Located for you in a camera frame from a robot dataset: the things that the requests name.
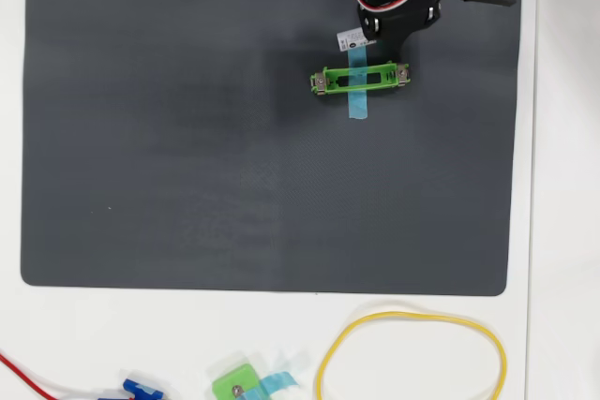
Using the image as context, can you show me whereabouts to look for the dark grey textured mat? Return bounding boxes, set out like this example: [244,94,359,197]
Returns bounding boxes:
[20,0,524,298]

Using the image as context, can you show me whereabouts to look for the green printed block with screw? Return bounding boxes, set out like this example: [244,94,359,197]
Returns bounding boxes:
[211,362,263,400]

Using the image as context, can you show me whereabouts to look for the green battery holder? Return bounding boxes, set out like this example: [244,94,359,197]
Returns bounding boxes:
[308,60,412,98]

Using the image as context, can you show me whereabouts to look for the white AA battery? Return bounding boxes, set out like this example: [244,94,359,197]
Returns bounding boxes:
[336,26,379,52]

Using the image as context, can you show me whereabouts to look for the blue wire connector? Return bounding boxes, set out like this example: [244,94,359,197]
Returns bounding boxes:
[122,378,165,400]

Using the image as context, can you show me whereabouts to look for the long blue masking tape strip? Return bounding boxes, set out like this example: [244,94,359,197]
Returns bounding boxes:
[347,42,369,121]

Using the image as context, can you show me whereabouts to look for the red wire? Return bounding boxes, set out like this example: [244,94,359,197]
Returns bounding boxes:
[0,351,60,400]

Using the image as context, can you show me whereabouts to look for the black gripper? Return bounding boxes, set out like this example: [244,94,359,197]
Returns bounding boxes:
[358,0,444,52]

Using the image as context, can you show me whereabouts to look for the short blue tape piece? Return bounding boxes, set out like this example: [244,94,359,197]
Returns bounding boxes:
[243,370,301,400]

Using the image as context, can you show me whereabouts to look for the yellow rubber band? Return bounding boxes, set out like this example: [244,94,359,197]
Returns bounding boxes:
[314,309,509,400]

